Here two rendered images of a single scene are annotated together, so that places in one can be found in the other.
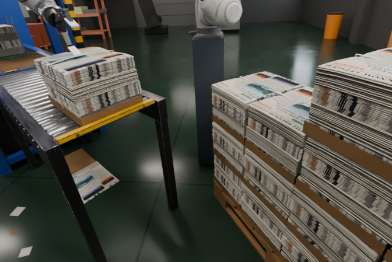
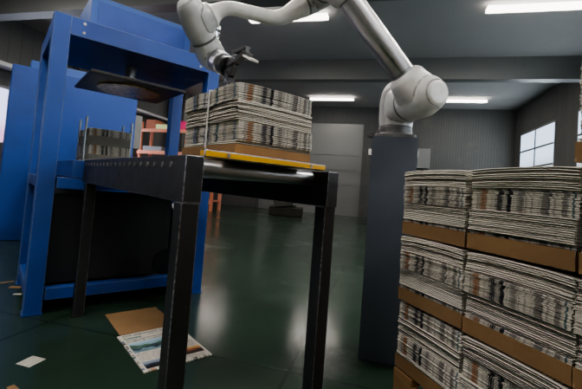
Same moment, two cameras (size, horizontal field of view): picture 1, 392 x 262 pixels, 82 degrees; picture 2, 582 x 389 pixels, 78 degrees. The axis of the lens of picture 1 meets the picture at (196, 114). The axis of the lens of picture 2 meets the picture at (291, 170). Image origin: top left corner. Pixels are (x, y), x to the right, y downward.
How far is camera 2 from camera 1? 0.58 m
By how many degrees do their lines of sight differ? 32
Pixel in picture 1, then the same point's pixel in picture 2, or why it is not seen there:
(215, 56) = (404, 160)
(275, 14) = not seen: hidden behind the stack
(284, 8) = not seen: hidden behind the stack
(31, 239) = not seen: outside the picture
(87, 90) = (255, 111)
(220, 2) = (420, 80)
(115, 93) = (281, 134)
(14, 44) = (121, 153)
